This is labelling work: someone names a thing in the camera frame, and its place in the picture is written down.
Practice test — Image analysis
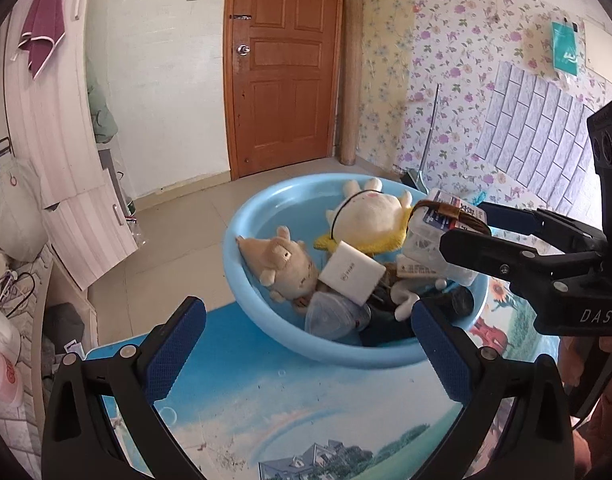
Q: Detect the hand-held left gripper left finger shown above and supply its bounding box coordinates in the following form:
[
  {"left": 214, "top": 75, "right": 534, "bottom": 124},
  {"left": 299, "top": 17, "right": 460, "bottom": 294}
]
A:
[{"left": 41, "top": 296, "right": 208, "bottom": 480}]

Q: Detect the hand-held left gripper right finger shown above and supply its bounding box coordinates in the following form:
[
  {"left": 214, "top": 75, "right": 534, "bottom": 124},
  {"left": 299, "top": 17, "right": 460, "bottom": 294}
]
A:
[{"left": 410, "top": 300, "right": 574, "bottom": 480}]

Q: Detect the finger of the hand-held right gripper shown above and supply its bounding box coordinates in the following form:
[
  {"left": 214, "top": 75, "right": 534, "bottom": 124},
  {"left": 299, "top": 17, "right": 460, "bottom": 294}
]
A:
[
  {"left": 478, "top": 202, "right": 607, "bottom": 258},
  {"left": 438, "top": 230, "right": 597, "bottom": 306}
]

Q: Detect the white plastic hook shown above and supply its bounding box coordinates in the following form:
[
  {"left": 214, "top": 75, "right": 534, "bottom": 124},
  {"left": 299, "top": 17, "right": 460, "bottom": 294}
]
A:
[{"left": 392, "top": 280, "right": 449, "bottom": 322}]

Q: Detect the black box with green label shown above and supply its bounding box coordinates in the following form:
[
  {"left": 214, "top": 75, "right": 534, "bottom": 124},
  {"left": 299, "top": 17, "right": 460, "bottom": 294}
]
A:
[{"left": 358, "top": 285, "right": 474, "bottom": 348}]

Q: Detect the clear cotton swab box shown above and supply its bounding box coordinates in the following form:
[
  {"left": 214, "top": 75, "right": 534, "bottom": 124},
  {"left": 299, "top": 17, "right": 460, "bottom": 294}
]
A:
[{"left": 402, "top": 188, "right": 489, "bottom": 286}]

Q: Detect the white tissue pack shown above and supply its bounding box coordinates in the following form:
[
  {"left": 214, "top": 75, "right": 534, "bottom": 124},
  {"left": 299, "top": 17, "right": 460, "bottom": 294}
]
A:
[{"left": 396, "top": 254, "right": 457, "bottom": 283}]

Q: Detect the white plush with yellow hat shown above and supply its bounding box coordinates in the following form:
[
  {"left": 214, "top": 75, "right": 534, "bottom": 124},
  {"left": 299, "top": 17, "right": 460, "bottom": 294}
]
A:
[{"left": 313, "top": 177, "right": 417, "bottom": 253}]

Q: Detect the white charger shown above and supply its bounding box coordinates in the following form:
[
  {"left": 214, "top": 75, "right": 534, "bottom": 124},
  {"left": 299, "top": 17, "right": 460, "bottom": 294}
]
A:
[{"left": 318, "top": 240, "right": 387, "bottom": 306}]

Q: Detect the brown plush toy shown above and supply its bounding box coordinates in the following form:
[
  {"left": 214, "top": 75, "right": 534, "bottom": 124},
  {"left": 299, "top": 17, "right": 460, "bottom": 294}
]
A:
[{"left": 236, "top": 226, "right": 321, "bottom": 306}]

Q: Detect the light blue plastic basin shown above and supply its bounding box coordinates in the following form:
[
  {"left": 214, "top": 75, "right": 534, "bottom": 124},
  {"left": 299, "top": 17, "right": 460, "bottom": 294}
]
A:
[{"left": 222, "top": 173, "right": 491, "bottom": 369}]

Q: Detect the landscape print desktop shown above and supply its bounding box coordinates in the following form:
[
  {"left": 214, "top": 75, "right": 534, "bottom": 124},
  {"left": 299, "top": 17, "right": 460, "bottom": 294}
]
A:
[{"left": 83, "top": 300, "right": 562, "bottom": 480}]

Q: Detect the pink bottle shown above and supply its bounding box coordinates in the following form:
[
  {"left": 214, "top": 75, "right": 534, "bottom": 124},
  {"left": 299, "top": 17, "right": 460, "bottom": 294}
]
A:
[{"left": 0, "top": 347, "right": 24, "bottom": 408}]

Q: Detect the white plastic appliance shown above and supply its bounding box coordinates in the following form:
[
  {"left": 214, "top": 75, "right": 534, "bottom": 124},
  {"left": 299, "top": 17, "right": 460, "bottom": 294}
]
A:
[{"left": 0, "top": 305, "right": 21, "bottom": 361}]

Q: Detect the teal hanging packet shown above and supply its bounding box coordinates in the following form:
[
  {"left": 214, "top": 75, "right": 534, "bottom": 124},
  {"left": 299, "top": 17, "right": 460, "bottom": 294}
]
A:
[{"left": 551, "top": 19, "right": 587, "bottom": 78}]

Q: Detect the grey cloth bag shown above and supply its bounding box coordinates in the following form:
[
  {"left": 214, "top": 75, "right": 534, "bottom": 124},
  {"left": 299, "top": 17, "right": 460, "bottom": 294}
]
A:
[{"left": 0, "top": 157, "right": 49, "bottom": 263}]

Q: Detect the white wooden wardrobe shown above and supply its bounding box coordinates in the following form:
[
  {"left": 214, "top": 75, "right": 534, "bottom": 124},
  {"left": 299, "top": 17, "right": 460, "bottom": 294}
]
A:
[{"left": 0, "top": 0, "right": 139, "bottom": 291}]

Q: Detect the green cloth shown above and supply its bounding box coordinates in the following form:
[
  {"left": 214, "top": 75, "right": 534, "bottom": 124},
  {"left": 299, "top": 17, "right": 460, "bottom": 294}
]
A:
[{"left": 86, "top": 55, "right": 119, "bottom": 146}]

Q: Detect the brown wooden door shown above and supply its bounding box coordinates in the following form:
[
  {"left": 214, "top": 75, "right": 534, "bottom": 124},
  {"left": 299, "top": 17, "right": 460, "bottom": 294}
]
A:
[{"left": 223, "top": 0, "right": 347, "bottom": 181}]

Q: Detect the maroon towel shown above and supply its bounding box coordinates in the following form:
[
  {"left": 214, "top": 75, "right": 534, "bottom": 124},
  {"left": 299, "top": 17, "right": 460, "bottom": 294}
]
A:
[{"left": 17, "top": 0, "right": 67, "bottom": 80}]

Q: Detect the grey brick wall panel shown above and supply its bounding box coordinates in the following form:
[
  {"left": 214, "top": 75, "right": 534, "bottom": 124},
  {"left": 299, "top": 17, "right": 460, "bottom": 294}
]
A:
[{"left": 473, "top": 60, "right": 599, "bottom": 211}]

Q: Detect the long-handled dustpan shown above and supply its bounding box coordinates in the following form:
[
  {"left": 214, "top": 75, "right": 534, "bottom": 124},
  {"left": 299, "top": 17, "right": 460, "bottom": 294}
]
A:
[{"left": 400, "top": 85, "right": 441, "bottom": 192}]

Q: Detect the pile of wire hangers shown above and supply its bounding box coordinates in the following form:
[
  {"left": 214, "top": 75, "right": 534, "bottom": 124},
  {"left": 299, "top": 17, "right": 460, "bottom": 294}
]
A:
[{"left": 0, "top": 267, "right": 37, "bottom": 318}]

